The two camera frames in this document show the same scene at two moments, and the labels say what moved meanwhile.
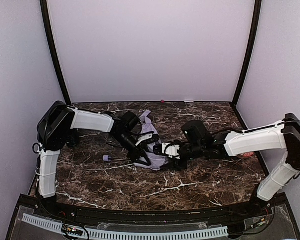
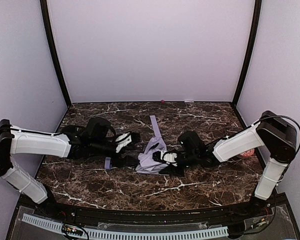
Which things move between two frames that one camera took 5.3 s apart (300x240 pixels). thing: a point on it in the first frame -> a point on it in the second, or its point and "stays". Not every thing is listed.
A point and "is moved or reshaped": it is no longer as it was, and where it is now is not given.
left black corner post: [45, 9] stays
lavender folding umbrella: [156, 162] is moved or reshaped
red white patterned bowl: [247, 154] stays
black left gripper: [137, 152] -> [120, 160]
